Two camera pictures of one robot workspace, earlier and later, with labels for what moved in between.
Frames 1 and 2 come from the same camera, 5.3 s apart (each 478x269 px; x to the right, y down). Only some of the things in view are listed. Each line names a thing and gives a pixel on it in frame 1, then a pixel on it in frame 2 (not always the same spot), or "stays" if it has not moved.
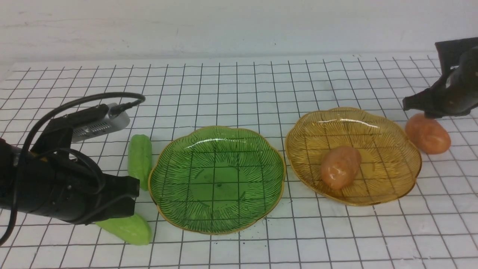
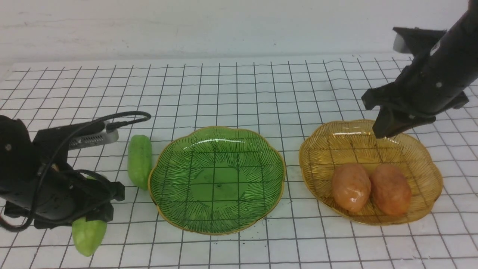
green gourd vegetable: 134,230 to 88,235
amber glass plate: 390,157 to 326,145
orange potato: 427,135 to 391,189
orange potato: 340,166 to 351,186
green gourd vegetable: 140,160 stays
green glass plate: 216,180 stays
